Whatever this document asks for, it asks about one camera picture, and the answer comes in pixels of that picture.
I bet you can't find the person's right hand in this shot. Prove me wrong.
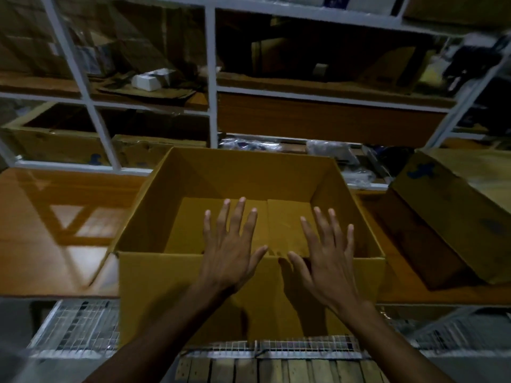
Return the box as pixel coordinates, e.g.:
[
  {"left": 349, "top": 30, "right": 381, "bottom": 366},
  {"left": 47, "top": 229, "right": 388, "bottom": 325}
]
[{"left": 287, "top": 207, "right": 366, "bottom": 315}]

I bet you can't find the person's left hand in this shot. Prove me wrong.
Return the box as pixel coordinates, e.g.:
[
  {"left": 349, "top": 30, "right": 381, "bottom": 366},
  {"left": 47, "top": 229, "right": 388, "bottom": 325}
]
[{"left": 197, "top": 197, "right": 268, "bottom": 292}]

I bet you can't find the person's right forearm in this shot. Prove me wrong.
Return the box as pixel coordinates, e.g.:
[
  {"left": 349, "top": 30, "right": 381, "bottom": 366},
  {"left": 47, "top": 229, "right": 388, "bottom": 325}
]
[{"left": 341, "top": 301, "right": 458, "bottom": 383}]

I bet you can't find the person's left forearm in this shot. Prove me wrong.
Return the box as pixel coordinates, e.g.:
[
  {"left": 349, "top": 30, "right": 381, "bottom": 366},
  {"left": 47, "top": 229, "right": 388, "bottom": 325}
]
[{"left": 82, "top": 280, "right": 236, "bottom": 383}]

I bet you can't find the large open cardboard box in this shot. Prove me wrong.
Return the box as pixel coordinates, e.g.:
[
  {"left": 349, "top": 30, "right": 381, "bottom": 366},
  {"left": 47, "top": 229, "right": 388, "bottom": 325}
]
[{"left": 113, "top": 147, "right": 386, "bottom": 347}]

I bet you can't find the clear plastic bag with items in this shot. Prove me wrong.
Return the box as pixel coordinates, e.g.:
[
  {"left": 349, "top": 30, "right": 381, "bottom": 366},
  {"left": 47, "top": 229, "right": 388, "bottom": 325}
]
[{"left": 219, "top": 135, "right": 378, "bottom": 186}]

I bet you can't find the wooden pallet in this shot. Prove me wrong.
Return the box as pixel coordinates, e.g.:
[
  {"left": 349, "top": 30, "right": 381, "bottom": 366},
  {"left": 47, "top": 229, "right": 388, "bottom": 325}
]
[{"left": 176, "top": 357, "right": 390, "bottom": 383}]

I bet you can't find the tilted closed cardboard box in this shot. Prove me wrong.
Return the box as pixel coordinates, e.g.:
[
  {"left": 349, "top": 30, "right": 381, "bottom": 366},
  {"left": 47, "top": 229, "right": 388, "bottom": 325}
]
[{"left": 389, "top": 148, "right": 511, "bottom": 285}]

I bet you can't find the white metal shelving rack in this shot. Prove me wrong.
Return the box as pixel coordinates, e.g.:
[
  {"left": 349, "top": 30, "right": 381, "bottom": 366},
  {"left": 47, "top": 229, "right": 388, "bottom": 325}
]
[{"left": 0, "top": 0, "right": 511, "bottom": 192}]

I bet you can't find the flattened cardboard sheet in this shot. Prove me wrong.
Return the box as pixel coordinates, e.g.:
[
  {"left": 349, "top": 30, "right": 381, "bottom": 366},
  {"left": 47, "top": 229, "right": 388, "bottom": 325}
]
[{"left": 98, "top": 81, "right": 197, "bottom": 109}]

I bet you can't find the small white box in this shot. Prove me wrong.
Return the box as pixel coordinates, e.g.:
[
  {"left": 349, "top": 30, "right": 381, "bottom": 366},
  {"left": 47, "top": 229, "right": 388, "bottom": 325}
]
[{"left": 132, "top": 69, "right": 177, "bottom": 92}]

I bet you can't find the open cardboard box on shelf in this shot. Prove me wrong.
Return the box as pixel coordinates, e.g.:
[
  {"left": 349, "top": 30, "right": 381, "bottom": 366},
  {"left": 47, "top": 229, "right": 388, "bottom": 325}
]
[{"left": 0, "top": 101, "right": 207, "bottom": 169}]

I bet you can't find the black bag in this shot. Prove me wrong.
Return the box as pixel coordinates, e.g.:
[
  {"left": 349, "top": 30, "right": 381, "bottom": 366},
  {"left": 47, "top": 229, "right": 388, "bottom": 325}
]
[{"left": 443, "top": 34, "right": 511, "bottom": 96}]

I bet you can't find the white wire mesh cart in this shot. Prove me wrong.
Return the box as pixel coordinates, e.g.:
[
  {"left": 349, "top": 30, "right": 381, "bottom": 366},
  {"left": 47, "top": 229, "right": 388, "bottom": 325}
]
[{"left": 27, "top": 300, "right": 511, "bottom": 359}]

